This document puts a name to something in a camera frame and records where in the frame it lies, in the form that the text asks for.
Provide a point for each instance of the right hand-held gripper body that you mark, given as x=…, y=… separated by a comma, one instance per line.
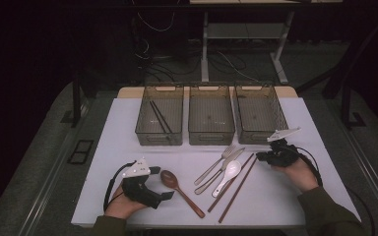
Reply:
x=283, y=154

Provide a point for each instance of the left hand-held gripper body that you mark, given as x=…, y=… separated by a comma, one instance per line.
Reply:
x=139, y=193

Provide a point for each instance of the brown wooden spoon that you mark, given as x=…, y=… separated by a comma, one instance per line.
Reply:
x=170, y=178

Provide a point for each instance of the white plastic spoon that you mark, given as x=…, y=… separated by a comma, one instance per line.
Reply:
x=233, y=169

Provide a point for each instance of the transparent brown plastic bin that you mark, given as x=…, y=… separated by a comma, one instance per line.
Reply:
x=211, y=118
x=160, y=114
x=259, y=114

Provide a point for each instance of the person's left hand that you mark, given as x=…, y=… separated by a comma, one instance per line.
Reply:
x=121, y=206

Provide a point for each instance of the person's right hand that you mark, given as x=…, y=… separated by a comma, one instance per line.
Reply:
x=297, y=175

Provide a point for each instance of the metal table knife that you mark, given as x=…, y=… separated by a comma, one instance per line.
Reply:
x=234, y=155

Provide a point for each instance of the metal fork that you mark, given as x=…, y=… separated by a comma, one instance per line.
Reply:
x=228, y=151

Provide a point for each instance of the white table mat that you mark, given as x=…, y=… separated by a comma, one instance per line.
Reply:
x=124, y=147

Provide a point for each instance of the slanted black stand bar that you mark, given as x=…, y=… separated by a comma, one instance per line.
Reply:
x=357, y=55

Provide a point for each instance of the white metal desk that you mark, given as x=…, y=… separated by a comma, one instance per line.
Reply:
x=242, y=31

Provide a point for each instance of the black metal stand post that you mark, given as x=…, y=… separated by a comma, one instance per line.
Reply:
x=345, y=105
x=76, y=98

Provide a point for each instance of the silver floor rail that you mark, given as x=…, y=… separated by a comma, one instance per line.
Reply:
x=46, y=183
x=374, y=183

